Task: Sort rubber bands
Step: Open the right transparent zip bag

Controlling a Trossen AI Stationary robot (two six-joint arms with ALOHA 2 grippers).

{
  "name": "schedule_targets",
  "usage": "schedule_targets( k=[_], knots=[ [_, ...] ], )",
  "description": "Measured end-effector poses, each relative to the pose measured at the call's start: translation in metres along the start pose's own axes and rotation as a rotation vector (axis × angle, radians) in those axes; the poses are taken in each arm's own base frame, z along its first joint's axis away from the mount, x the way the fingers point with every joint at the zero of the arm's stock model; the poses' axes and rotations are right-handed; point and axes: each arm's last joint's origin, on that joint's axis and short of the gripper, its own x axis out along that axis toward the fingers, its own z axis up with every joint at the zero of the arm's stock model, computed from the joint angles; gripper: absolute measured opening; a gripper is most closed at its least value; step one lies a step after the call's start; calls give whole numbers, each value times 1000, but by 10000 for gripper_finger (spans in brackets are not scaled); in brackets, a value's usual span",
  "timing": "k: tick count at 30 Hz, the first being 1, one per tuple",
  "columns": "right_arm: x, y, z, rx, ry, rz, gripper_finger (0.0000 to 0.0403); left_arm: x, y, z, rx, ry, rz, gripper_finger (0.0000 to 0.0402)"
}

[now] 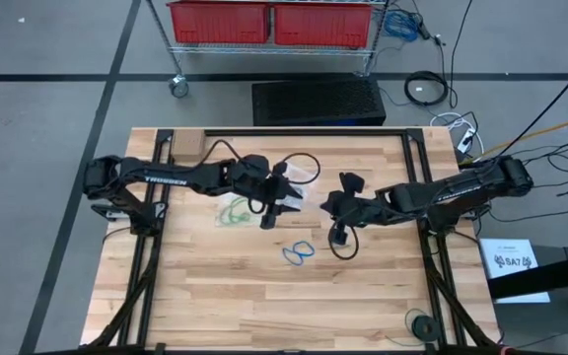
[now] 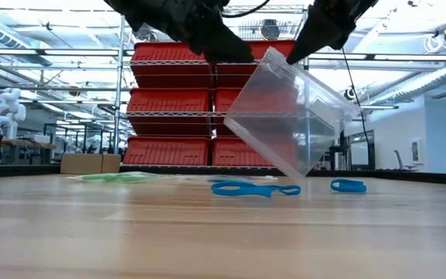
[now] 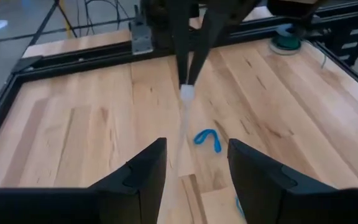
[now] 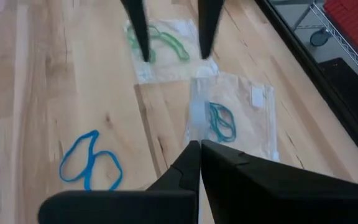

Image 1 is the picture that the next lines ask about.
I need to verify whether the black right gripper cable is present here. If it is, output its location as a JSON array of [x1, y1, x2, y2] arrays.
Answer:
[[326, 221, 360, 261]]

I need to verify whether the grey side cabinet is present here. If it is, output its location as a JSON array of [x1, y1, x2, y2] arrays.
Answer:
[[490, 245, 568, 355]]

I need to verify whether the blue cable coil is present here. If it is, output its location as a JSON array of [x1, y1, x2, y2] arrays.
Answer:
[[381, 8, 422, 43]]

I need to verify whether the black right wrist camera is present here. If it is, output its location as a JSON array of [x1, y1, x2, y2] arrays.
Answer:
[[327, 222, 349, 247]]

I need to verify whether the dark tape roll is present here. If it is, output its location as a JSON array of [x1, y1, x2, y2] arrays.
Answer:
[[410, 314, 443, 344]]

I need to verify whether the chrome wire shelf rack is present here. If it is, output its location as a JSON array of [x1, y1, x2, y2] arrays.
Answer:
[[144, 0, 392, 99]]

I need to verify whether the white paper sign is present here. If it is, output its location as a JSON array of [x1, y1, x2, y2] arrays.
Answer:
[[478, 238, 552, 305]]

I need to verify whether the yellow cable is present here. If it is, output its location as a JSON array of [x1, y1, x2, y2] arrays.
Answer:
[[470, 111, 568, 163]]

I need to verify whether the black metal post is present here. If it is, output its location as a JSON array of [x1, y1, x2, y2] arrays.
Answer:
[[487, 251, 568, 301]]

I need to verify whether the red plastic storage bin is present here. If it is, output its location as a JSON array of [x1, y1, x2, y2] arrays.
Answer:
[[272, 2, 375, 49], [166, 0, 272, 45]]

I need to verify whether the long black cable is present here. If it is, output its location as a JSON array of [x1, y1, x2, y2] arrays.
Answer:
[[495, 62, 568, 160]]

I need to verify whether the blue rubber band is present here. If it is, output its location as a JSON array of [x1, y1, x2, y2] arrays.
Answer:
[[282, 245, 306, 268], [291, 240, 317, 258]]

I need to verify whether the white power strip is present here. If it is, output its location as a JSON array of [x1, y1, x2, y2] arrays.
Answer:
[[455, 125, 477, 155]]

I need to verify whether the small cardboard box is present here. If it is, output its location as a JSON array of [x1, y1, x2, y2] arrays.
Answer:
[[171, 128, 207, 163]]

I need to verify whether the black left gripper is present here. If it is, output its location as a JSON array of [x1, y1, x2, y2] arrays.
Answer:
[[234, 154, 306, 218]]

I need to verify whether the black cable coil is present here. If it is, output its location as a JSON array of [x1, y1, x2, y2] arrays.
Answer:
[[403, 69, 452, 108]]

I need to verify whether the green rubber band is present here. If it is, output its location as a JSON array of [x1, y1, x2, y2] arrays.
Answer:
[[228, 195, 254, 224], [217, 196, 240, 226]]

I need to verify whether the black aluminium table frame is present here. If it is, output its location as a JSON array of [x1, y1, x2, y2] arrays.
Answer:
[[86, 126, 500, 355]]

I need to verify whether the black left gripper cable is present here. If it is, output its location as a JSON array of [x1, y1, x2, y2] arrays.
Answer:
[[277, 151, 322, 186]]

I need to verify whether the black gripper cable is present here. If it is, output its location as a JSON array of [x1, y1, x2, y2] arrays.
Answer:
[[326, 221, 360, 261], [277, 151, 322, 186]]

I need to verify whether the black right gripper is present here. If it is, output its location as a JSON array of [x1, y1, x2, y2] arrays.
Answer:
[[319, 172, 397, 227]]

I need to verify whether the black rubber floor mat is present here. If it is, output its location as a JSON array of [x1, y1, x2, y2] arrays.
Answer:
[[250, 77, 388, 128]]

